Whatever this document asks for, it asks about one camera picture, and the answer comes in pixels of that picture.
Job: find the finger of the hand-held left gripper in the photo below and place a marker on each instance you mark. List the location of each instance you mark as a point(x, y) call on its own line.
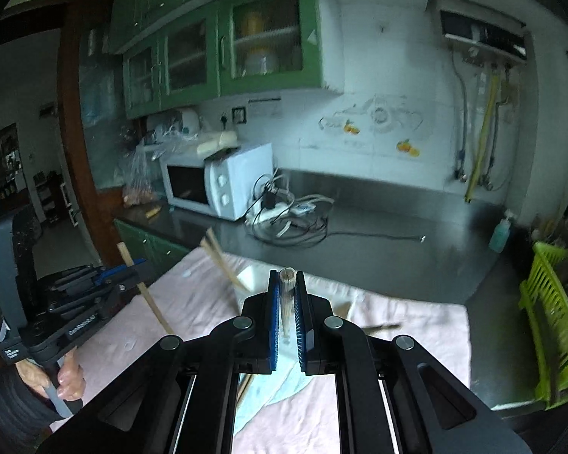
point(123, 272)

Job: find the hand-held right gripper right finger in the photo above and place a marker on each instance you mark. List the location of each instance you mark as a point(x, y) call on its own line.
point(300, 331)

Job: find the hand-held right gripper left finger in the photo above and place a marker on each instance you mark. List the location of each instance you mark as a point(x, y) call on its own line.
point(274, 331)

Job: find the white utensil holder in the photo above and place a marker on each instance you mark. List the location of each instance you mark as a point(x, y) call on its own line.
point(253, 280)

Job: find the person's left forearm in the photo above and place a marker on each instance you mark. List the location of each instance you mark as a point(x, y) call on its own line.
point(9, 411)

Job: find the person's left hand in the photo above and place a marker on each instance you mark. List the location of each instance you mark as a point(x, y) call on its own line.
point(71, 378)

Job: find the green base cabinet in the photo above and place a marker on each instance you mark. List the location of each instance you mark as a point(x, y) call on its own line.
point(146, 243)

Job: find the clear plastic bag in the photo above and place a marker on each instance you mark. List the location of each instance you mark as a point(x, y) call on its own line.
point(139, 179)

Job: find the white power strip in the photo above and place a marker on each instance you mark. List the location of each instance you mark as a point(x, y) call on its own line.
point(274, 213)

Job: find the pink printed towel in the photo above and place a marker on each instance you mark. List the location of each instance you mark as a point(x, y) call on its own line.
point(421, 340)

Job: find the white microwave oven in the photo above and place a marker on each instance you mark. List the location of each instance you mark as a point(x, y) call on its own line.
point(208, 182)

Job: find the pale yellow cloth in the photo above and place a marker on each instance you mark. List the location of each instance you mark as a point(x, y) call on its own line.
point(217, 143)

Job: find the white electric kettle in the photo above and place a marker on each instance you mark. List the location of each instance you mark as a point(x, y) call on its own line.
point(188, 122)

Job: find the teal soap bottle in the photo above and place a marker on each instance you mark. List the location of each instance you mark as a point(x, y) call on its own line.
point(500, 234)

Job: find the green dish rack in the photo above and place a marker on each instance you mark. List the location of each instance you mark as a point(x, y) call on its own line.
point(549, 321)

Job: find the brown wooden door frame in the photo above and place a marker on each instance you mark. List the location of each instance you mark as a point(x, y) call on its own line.
point(78, 151)

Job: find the green wall cabinet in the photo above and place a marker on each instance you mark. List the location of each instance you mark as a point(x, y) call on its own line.
point(217, 47)

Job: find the wall water heater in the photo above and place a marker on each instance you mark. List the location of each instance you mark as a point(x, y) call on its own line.
point(483, 28)

